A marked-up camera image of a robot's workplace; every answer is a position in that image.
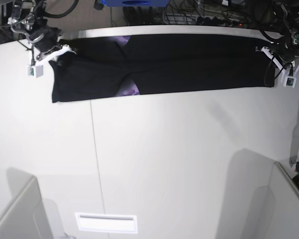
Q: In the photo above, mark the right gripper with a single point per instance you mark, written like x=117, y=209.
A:
x=46, y=38

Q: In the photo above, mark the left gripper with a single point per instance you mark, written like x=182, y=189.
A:
x=283, y=53

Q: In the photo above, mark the black T-shirt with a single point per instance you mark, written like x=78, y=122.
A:
x=106, y=67

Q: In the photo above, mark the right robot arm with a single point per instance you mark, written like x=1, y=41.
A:
x=29, y=18

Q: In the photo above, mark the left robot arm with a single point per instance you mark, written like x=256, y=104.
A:
x=279, y=24

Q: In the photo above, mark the blue box with oval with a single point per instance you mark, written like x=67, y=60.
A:
x=141, y=3

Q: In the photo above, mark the black power strip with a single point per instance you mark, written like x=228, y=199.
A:
x=218, y=22

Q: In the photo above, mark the white divider panel right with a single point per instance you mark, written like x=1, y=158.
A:
x=284, y=223

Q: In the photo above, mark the white divider panel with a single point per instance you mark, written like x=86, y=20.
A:
x=25, y=216
x=284, y=223

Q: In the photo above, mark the white label plate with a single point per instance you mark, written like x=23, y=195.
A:
x=121, y=224

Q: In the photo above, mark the white divider panel left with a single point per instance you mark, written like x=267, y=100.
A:
x=25, y=216

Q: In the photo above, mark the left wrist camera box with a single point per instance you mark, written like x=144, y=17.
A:
x=288, y=81

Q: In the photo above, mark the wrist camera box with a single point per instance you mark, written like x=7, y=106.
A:
x=288, y=81
x=35, y=71

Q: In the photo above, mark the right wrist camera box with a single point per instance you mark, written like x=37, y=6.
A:
x=35, y=71

